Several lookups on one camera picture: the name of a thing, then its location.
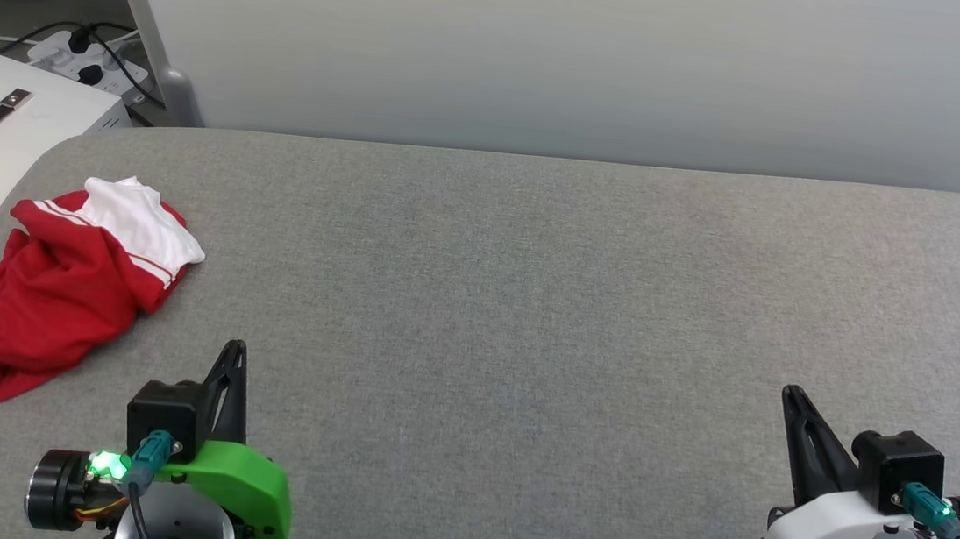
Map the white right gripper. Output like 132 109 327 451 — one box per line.
758 383 936 539

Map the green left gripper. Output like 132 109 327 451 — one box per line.
146 333 309 539

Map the red and white jersey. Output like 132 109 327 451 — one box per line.
0 163 214 432

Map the white equipment box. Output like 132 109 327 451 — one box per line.
0 53 139 309

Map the white power strip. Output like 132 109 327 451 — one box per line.
23 26 154 109

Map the teal plug left camera cable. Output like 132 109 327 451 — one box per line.
119 427 177 539

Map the grey partition frame post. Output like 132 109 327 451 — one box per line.
79 0 216 130

